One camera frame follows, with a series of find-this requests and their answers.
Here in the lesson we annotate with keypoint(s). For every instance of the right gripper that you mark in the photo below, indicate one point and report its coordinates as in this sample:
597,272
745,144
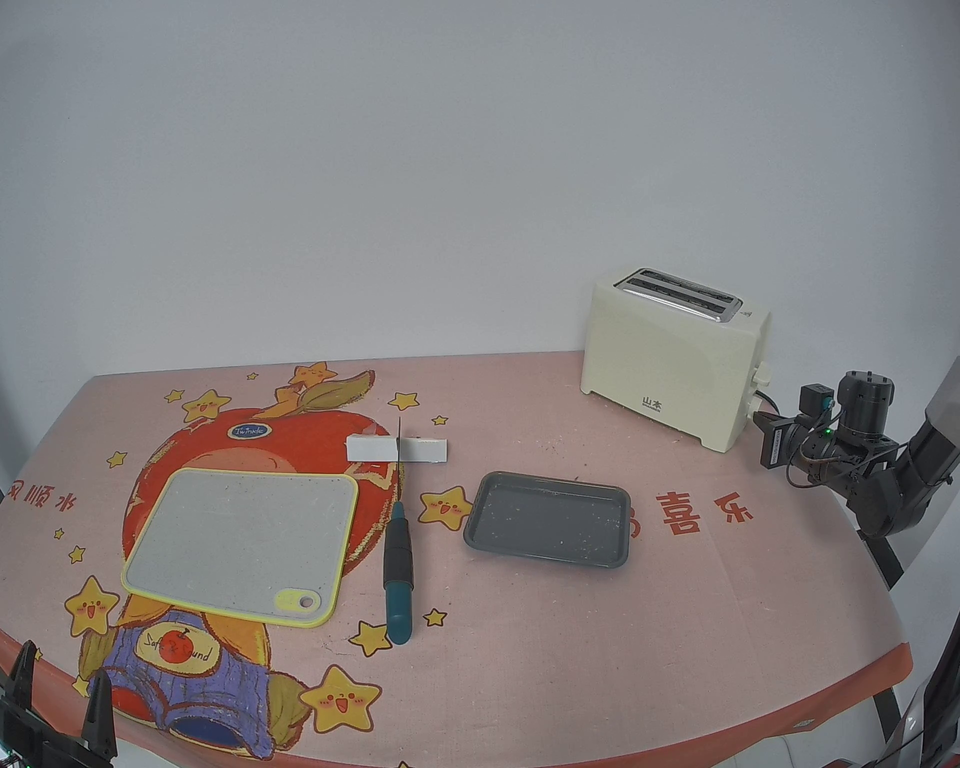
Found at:
778,442

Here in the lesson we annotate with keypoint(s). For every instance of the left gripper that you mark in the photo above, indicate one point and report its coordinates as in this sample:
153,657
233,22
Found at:
45,739

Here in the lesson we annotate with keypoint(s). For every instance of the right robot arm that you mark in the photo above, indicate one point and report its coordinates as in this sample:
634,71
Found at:
874,409

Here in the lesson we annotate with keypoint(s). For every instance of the cream toaster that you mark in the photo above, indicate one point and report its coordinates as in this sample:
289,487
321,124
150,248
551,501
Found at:
675,352

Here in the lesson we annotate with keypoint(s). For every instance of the cutting board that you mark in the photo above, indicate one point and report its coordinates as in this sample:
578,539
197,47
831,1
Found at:
240,540

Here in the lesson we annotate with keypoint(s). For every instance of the dark grey tray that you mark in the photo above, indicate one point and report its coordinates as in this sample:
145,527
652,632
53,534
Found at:
547,521

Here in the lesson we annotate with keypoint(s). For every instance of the white knife rest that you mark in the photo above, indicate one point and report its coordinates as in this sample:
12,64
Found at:
370,448

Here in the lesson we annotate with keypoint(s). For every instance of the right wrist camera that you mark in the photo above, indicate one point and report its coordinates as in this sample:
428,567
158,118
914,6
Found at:
814,400

